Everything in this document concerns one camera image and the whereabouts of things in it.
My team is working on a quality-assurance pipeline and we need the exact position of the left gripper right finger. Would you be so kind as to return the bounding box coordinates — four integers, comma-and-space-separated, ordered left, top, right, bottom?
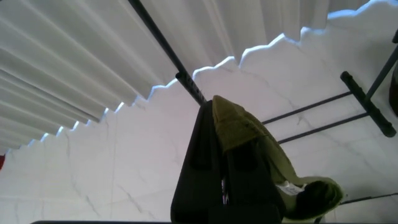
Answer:
223, 141, 287, 223

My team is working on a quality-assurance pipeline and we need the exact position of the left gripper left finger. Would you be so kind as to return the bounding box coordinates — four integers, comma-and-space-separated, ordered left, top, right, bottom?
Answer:
170, 100, 226, 223

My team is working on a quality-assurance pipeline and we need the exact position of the green long-sleeved shirt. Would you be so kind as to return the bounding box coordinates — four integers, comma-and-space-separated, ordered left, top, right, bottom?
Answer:
211, 94, 345, 223

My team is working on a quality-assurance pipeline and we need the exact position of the black clothes rack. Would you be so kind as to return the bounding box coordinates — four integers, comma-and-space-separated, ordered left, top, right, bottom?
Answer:
127, 0, 398, 139

